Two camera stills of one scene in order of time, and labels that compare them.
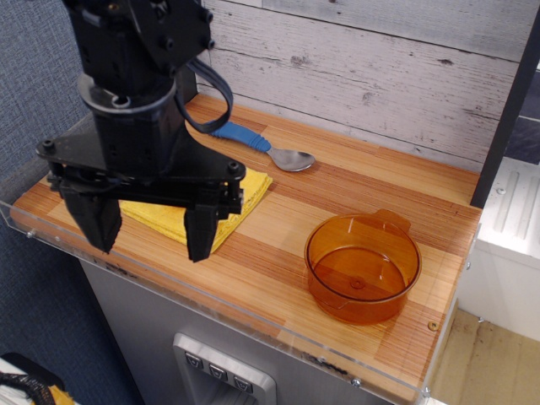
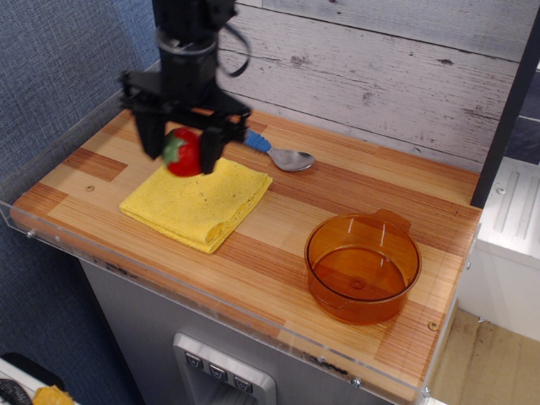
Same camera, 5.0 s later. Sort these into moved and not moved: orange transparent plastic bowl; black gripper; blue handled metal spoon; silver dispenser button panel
Moved: black gripper
Not moved: orange transparent plastic bowl; silver dispenser button panel; blue handled metal spoon
